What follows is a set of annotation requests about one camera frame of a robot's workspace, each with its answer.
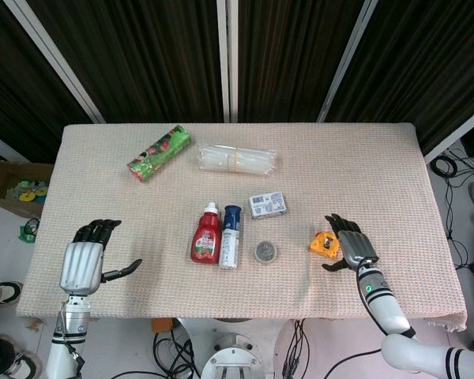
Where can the blue white tube bottle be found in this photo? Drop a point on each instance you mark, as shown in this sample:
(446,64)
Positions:
(230,245)

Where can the black white sneaker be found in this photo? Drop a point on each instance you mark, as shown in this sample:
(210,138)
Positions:
(8,357)
(0,294)

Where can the small orange object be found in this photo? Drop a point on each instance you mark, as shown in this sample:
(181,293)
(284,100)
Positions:
(322,246)

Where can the green red snack tube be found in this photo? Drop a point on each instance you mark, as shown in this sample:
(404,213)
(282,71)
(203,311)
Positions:
(160,154)

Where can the round grey metal tin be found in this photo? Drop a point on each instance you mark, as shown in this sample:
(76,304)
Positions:
(265,252)

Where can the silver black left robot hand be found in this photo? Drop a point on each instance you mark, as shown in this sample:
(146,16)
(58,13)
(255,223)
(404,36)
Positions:
(81,264)

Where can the red ketchup squeeze bottle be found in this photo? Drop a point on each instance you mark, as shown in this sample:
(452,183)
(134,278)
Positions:
(204,245)

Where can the clear plastic cup sleeve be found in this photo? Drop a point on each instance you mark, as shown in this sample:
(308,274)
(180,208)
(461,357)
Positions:
(237,160)

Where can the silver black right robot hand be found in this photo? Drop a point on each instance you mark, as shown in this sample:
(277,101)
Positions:
(355,246)

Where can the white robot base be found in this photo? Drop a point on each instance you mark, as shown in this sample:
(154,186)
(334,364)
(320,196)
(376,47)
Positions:
(233,359)

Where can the orange plastic part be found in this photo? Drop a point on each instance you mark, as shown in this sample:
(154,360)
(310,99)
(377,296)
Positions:
(161,325)

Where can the beige woven tablecloth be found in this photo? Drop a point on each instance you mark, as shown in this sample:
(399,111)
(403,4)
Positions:
(339,177)

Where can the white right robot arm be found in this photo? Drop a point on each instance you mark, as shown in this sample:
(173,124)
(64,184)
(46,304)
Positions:
(387,312)

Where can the small white blue box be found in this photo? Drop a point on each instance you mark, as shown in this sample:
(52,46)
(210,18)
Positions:
(268,204)

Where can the brown cardboard box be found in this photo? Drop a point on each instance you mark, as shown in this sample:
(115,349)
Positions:
(8,177)

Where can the white frame post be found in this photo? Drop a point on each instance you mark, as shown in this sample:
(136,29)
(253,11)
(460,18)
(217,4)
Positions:
(228,59)
(345,63)
(458,134)
(59,63)

